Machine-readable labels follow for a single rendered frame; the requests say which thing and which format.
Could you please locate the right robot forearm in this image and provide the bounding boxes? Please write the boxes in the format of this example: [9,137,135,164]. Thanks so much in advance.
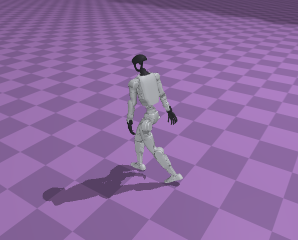
[160,93,170,111]

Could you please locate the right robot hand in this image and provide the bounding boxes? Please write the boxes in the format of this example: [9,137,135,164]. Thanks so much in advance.
[167,106,177,125]

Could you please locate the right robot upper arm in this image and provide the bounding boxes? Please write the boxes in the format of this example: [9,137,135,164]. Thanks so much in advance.
[154,73,164,97]

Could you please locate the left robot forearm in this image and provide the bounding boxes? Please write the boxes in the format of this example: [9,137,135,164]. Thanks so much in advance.
[126,100,135,123]

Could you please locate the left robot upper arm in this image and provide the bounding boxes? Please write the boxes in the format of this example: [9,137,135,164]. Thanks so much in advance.
[128,78,139,107]

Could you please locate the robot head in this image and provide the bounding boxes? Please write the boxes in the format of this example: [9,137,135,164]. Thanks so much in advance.
[132,54,150,76]

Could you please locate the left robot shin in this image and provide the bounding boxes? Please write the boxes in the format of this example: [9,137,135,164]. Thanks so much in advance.
[153,150,176,177]

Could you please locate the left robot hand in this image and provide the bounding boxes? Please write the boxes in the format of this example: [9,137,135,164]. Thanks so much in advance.
[127,120,135,135]

